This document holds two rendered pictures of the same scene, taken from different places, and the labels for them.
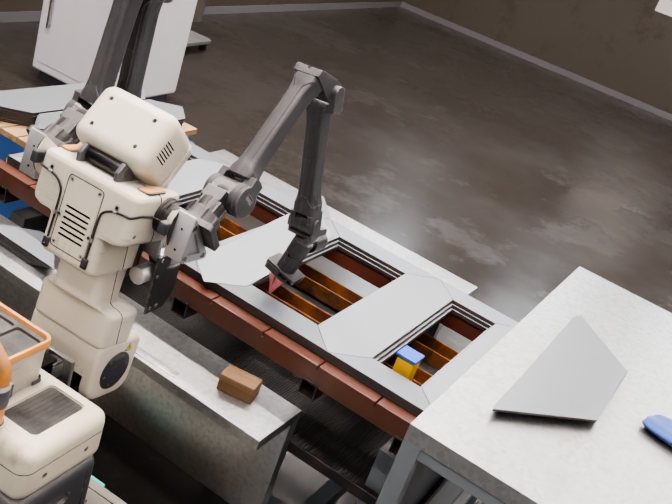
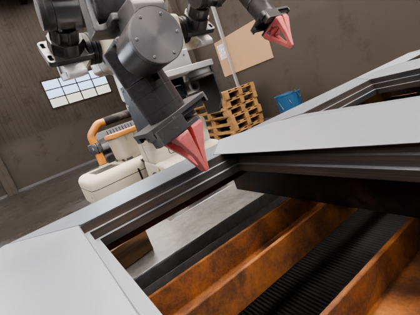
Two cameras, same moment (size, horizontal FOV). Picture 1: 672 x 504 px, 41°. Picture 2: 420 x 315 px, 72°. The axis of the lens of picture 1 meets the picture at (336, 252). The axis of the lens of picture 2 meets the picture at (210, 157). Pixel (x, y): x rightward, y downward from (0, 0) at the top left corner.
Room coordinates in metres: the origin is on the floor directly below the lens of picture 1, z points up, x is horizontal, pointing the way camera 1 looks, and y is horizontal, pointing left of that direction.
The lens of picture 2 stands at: (2.49, -0.19, 0.95)
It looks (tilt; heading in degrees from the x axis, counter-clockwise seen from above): 12 degrees down; 128
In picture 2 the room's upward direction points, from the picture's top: 20 degrees counter-clockwise
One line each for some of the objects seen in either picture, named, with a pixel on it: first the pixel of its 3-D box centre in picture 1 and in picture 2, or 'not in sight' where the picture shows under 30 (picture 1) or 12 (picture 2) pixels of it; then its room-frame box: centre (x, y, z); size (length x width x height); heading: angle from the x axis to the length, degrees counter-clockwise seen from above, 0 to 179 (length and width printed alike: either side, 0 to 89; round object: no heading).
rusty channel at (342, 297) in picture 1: (290, 268); not in sight; (2.70, 0.12, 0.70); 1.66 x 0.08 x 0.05; 67
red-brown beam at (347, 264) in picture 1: (318, 238); not in sight; (2.82, 0.07, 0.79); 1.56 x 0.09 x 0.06; 67
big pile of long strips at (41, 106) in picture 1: (94, 112); not in sight; (3.15, 1.04, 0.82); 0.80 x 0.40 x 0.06; 157
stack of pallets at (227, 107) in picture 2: not in sight; (226, 114); (-0.64, 4.85, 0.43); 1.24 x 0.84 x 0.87; 160
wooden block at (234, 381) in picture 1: (239, 384); (123, 250); (1.95, 0.12, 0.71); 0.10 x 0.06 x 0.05; 79
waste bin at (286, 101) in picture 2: not in sight; (291, 107); (0.79, 4.54, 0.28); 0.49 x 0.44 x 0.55; 160
